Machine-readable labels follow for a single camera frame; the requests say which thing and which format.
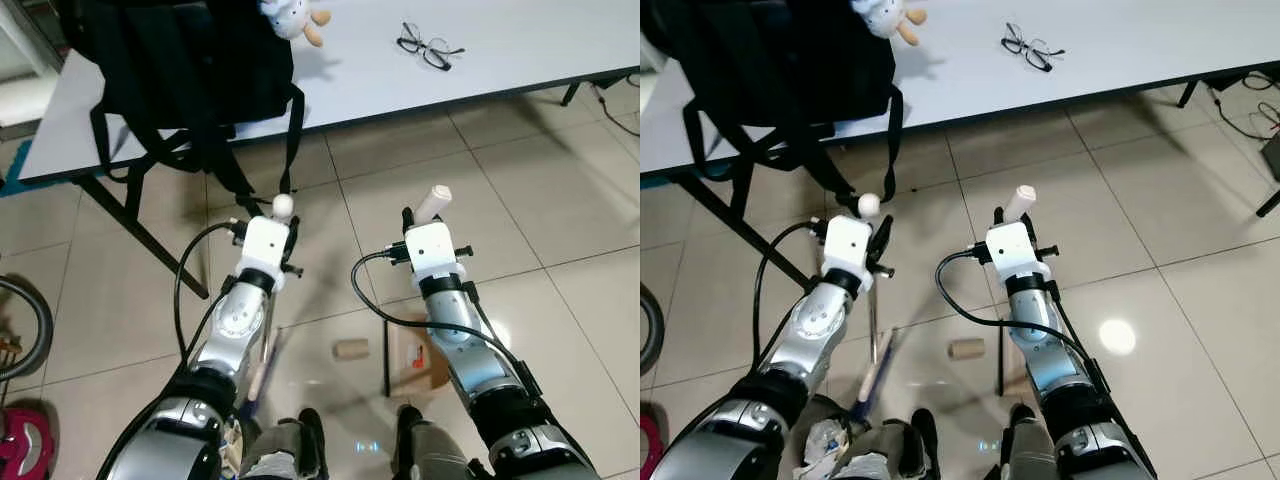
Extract brown cardboard piece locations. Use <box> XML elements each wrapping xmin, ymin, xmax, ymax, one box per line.
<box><xmin>404</xmin><ymin>336</ymin><xmax>450</xmax><ymax>390</ymax></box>

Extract black eyeglasses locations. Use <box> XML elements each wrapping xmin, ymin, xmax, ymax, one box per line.
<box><xmin>396</xmin><ymin>22</ymin><xmax>467</xmax><ymax>72</ymax></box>
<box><xmin>1001</xmin><ymin>22</ymin><xmax>1067</xmax><ymax>73</ymax></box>

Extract robot right leg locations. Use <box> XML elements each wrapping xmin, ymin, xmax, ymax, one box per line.
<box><xmin>394</xmin><ymin>404</ymin><xmax>473</xmax><ymax>480</ymax></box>
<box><xmin>1000</xmin><ymin>403</ymin><xmax>1063</xmax><ymax>480</ymax></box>

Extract white table with black legs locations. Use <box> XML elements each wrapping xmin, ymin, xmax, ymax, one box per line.
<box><xmin>640</xmin><ymin>0</ymin><xmax>1280</xmax><ymax>291</ymax></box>
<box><xmin>18</xmin><ymin>0</ymin><xmax>641</xmax><ymax>299</ymax></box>

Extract black backpack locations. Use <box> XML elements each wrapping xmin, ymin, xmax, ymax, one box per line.
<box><xmin>55</xmin><ymin>0</ymin><xmax>307</xmax><ymax>217</ymax></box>
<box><xmin>640</xmin><ymin>0</ymin><xmax>907</xmax><ymax>203</ymax></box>

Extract white plush toy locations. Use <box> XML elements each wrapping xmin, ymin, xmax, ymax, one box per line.
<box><xmin>258</xmin><ymin>0</ymin><xmax>333</xmax><ymax>49</ymax></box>
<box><xmin>850</xmin><ymin>0</ymin><xmax>929</xmax><ymax>47</ymax></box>

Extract magenta plastic item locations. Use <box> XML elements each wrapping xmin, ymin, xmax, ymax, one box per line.
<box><xmin>0</xmin><ymin>404</ymin><xmax>57</xmax><ymax>480</ymax></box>
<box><xmin>640</xmin><ymin>415</ymin><xmax>664</xmax><ymax>480</ymax></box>

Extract white shelf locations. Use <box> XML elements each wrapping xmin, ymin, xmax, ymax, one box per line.
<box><xmin>0</xmin><ymin>0</ymin><xmax>63</xmax><ymax>127</ymax></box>

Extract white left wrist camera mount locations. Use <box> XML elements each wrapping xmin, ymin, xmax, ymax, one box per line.
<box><xmin>237</xmin><ymin>215</ymin><xmax>297</xmax><ymax>283</ymax></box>
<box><xmin>820</xmin><ymin>214</ymin><xmax>881</xmax><ymax>283</ymax></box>

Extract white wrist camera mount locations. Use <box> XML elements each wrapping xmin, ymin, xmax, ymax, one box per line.
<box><xmin>400</xmin><ymin>221</ymin><xmax>467</xmax><ymax>282</ymax></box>
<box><xmin>237</xmin><ymin>215</ymin><xmax>297</xmax><ymax>283</ymax></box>
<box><xmin>985</xmin><ymin>221</ymin><xmax>1051</xmax><ymax>282</ymax></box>
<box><xmin>820</xmin><ymin>214</ymin><xmax>881</xmax><ymax>283</ymax></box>

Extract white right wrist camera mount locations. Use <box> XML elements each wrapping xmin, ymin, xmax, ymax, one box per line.
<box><xmin>400</xmin><ymin>221</ymin><xmax>467</xmax><ymax>282</ymax></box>
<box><xmin>985</xmin><ymin>221</ymin><xmax>1051</xmax><ymax>282</ymax></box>

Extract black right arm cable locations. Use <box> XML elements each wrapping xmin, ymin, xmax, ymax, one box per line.
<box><xmin>935</xmin><ymin>250</ymin><xmax>1093</xmax><ymax>363</ymax></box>
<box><xmin>351</xmin><ymin>250</ymin><xmax>523</xmax><ymax>373</ymax></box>

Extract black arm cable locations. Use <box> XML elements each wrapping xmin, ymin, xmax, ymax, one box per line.
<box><xmin>174</xmin><ymin>222</ymin><xmax>247</xmax><ymax>363</ymax></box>
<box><xmin>752</xmin><ymin>222</ymin><xmax>831</xmax><ymax>356</ymax></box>
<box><xmin>935</xmin><ymin>250</ymin><xmax>1093</xmax><ymax>363</ymax></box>
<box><xmin>351</xmin><ymin>250</ymin><xmax>523</xmax><ymax>373</ymax></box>

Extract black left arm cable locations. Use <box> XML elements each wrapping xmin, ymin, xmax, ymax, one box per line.
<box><xmin>174</xmin><ymin>222</ymin><xmax>247</xmax><ymax>363</ymax></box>
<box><xmin>752</xmin><ymin>222</ymin><xmax>831</xmax><ymax>356</ymax></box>

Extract grey vacuum hose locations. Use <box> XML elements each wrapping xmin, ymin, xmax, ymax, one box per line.
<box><xmin>640</xmin><ymin>285</ymin><xmax>667</xmax><ymax>377</ymax></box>
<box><xmin>0</xmin><ymin>277</ymin><xmax>54</xmax><ymax>382</ymax></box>

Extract black floor cables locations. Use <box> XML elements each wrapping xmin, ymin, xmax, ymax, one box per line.
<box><xmin>1205</xmin><ymin>70</ymin><xmax>1280</xmax><ymax>141</ymax></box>
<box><xmin>594</xmin><ymin>78</ymin><xmax>641</xmax><ymax>137</ymax></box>

